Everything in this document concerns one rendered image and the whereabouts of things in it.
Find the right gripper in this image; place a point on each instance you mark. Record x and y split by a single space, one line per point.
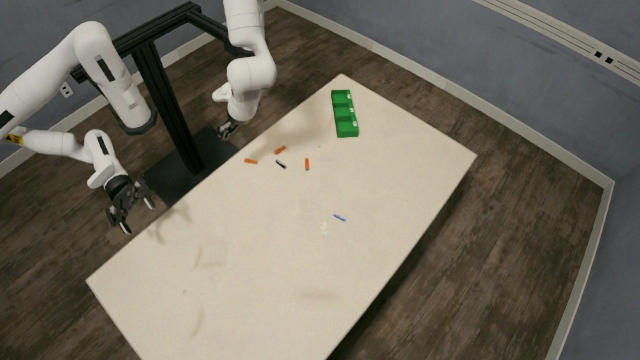
122 186

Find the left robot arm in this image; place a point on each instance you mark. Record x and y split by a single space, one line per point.
247 76

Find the green three-compartment tray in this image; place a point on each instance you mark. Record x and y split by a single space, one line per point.
345 115

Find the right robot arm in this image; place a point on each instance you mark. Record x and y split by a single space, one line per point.
40 83

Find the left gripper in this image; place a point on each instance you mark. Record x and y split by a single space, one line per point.
221 132

